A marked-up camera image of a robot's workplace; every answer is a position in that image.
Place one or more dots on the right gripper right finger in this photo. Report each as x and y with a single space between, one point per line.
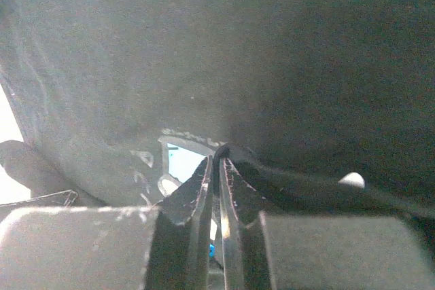
264 249

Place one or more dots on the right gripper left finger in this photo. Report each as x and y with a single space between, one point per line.
48 243

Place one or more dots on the black daisy print t-shirt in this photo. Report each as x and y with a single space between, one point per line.
322 87

